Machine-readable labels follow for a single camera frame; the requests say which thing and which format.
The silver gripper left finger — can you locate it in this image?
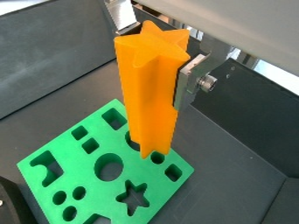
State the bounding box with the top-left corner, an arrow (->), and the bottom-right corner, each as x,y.
105,0 -> 141,36

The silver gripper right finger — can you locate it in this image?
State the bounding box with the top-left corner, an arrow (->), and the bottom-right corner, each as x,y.
173,39 -> 233,111

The orange star-shaped peg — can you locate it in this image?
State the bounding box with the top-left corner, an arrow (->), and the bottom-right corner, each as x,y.
115,20 -> 192,158

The black round object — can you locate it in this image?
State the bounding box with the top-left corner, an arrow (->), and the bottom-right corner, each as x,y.
0,176 -> 31,224

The green shape-sorter board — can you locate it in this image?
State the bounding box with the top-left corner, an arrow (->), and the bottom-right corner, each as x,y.
18,100 -> 194,224

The black enclosure side panel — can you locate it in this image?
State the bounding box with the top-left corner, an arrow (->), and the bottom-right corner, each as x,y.
193,59 -> 299,178

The grey enclosure wall panel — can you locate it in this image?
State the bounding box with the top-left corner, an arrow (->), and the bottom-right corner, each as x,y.
0,0 -> 115,118

